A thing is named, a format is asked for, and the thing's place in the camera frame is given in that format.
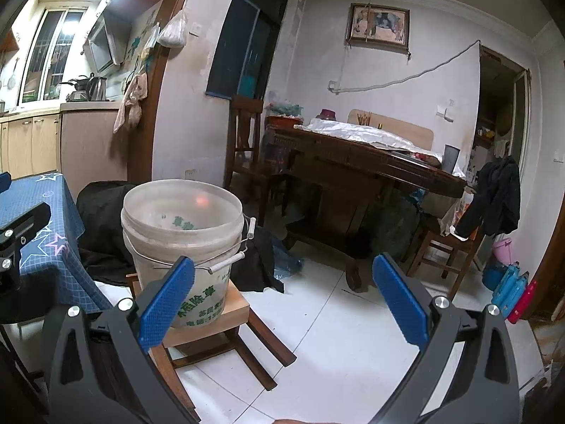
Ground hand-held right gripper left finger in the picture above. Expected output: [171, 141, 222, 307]
[48, 256, 197, 424]

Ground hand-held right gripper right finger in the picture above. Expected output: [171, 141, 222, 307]
[372, 253, 520, 424]

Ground white plastic bucket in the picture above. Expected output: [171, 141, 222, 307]
[120, 178, 257, 330]

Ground lower kitchen cabinets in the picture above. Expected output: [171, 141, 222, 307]
[0, 112, 63, 180]

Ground wooden chair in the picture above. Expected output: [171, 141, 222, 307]
[405, 193, 487, 302]
[222, 94, 273, 227]

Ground small wooden stool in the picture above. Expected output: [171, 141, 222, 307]
[125, 271, 297, 392]

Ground green bag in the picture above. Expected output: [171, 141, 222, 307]
[370, 193, 425, 262]

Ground blue basin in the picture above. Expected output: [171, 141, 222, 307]
[481, 260, 508, 291]

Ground kitchen counter partition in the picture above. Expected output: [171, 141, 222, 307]
[59, 101, 134, 187]

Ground black garment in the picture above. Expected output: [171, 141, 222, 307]
[231, 227, 286, 295]

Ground blue plastic jugs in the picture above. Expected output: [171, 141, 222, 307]
[489, 264, 531, 315]

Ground pink bucket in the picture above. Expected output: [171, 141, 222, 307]
[491, 237, 513, 266]

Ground blue plastic bag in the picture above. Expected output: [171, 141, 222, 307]
[271, 238, 306, 280]

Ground black wok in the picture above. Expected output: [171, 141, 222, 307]
[59, 77, 91, 92]

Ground red bottle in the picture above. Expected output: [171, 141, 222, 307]
[507, 280, 540, 324]

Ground steel kettle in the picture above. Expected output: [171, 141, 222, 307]
[88, 75, 108, 102]

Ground kitchen window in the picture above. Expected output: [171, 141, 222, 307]
[19, 8, 88, 107]

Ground dark wooden dining table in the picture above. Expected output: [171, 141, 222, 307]
[264, 125, 469, 293]

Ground black jacket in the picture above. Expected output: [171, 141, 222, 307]
[454, 156, 522, 238]

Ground light wooden board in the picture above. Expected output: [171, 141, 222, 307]
[347, 108, 434, 152]

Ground steel range hood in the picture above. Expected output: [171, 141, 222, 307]
[83, 14, 130, 74]

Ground white plastic sheet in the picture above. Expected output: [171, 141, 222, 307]
[294, 117, 443, 156]

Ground red basin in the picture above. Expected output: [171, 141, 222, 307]
[267, 115, 305, 128]

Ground white hanging plastic bag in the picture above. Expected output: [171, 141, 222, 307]
[157, 8, 189, 48]

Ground dark sliding window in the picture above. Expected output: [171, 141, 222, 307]
[206, 0, 302, 99]

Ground framed picture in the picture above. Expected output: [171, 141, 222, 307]
[345, 2, 411, 50]

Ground white wall cable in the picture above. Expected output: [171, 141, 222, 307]
[331, 39, 483, 95]

